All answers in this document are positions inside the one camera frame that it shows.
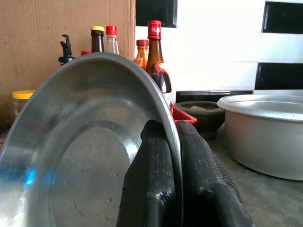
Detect clear bottle red cap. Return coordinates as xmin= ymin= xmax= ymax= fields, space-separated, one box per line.
xmin=105 ymin=25 xmax=120 ymax=55

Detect aluminium pot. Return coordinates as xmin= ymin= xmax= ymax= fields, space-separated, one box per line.
xmin=217 ymin=94 xmax=303 ymax=181

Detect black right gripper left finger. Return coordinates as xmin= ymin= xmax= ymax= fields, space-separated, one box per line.
xmin=116 ymin=119 xmax=178 ymax=227

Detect dark stone mortar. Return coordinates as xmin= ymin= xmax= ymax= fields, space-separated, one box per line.
xmin=175 ymin=101 xmax=226 ymax=140

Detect tall brown bottle red cap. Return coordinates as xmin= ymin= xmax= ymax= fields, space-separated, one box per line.
xmin=145 ymin=20 xmax=177 ymax=114

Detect clear bottle black pourer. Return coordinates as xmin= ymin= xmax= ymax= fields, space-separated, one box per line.
xmin=58 ymin=34 xmax=76 ymax=66

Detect glass jar yellow lid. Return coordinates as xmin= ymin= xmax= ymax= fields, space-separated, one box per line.
xmin=11 ymin=89 xmax=36 ymax=120

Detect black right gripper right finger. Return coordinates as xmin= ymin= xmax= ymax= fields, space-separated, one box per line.
xmin=176 ymin=120 xmax=255 ymax=227

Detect red plastic bottle basket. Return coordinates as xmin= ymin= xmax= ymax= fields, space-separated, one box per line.
xmin=171 ymin=104 xmax=198 ymax=125

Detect amber bottle red cap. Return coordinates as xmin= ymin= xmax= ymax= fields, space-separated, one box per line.
xmin=133 ymin=39 xmax=150 ymax=70

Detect dark bottle yellow cap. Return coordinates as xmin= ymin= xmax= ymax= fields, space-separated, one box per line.
xmin=90 ymin=25 xmax=105 ymax=53

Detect torn cardboard wall sheet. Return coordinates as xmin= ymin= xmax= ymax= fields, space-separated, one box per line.
xmin=0 ymin=0 xmax=137 ymax=130

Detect steel plate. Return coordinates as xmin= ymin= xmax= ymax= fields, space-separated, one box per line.
xmin=0 ymin=52 xmax=185 ymax=227

